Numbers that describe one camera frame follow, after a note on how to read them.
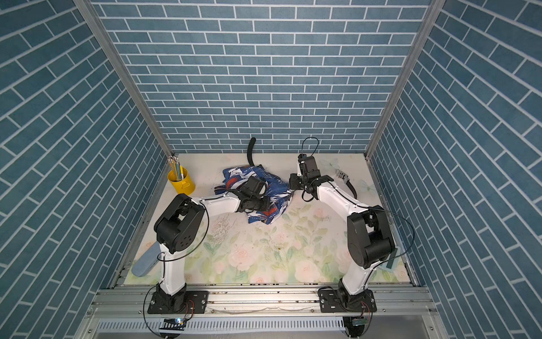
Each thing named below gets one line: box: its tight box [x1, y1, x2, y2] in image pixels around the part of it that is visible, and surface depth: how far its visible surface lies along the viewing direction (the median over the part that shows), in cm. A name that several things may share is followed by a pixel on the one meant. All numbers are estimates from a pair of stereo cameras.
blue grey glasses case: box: [131, 240, 161, 278], surface depth 82 cm
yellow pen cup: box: [167, 167, 197, 196], surface depth 101 cm
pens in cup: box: [167, 152, 185, 181], surface depth 100 cm
